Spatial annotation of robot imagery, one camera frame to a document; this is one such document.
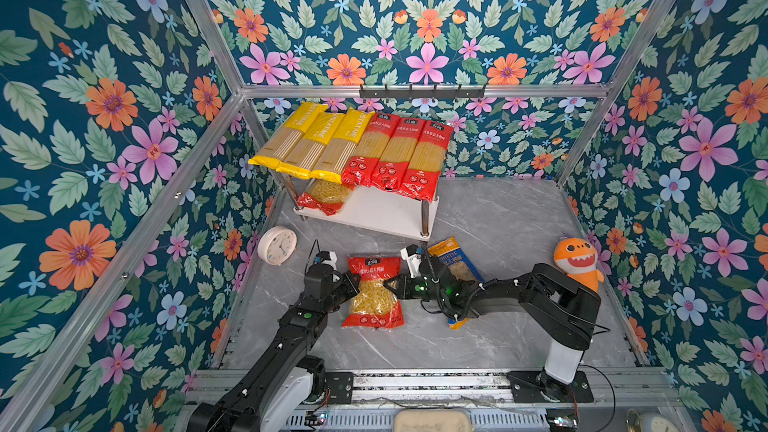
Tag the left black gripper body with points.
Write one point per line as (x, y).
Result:
(332, 304)

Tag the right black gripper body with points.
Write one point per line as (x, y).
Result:
(419, 291)

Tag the red macaroni bag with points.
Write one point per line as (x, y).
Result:
(374, 306)
(327, 197)

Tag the blue orecchiette pasta bag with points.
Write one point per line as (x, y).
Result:
(447, 256)

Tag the red spaghetti pack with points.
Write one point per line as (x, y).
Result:
(391, 167)
(425, 166)
(360, 167)

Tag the yellow spaghetti bag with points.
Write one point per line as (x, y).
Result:
(287, 136)
(340, 148)
(302, 159)

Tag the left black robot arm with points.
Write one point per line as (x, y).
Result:
(286, 374)

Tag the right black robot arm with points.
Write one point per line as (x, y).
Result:
(564, 308)

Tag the white two-tier shelf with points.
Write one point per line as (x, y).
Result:
(375, 210)

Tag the round cream alarm clock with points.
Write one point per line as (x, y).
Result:
(277, 245)

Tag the beige box at bottom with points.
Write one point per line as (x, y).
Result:
(423, 420)

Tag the orange shark plush toy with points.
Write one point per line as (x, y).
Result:
(578, 259)

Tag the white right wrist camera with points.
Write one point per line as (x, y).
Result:
(412, 256)

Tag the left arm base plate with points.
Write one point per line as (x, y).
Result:
(332, 388)

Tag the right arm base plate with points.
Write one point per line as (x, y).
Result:
(529, 386)

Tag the black hook rail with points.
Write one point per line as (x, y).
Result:
(410, 92)

